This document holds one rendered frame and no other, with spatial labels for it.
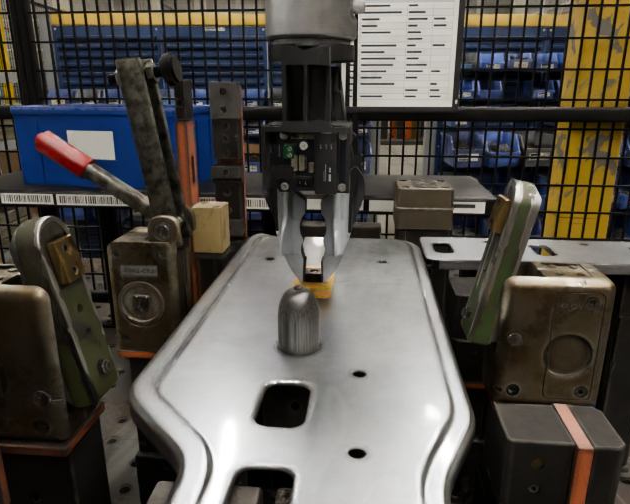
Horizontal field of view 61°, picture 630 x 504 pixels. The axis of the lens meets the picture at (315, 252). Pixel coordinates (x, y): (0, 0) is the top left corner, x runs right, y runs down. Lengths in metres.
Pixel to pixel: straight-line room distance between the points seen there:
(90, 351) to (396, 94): 0.78
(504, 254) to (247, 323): 0.22
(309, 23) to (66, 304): 0.27
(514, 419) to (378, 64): 0.78
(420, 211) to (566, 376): 0.34
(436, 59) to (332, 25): 0.62
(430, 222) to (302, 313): 0.40
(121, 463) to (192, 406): 0.48
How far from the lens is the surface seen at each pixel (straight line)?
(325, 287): 0.51
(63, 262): 0.38
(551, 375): 0.50
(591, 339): 0.49
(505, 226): 0.45
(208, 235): 0.61
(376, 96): 1.04
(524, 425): 0.37
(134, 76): 0.52
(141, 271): 0.54
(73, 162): 0.56
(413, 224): 0.76
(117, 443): 0.87
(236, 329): 0.45
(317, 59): 0.43
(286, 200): 0.48
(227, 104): 0.81
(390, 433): 0.33
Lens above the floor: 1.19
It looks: 17 degrees down
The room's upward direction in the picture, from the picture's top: straight up
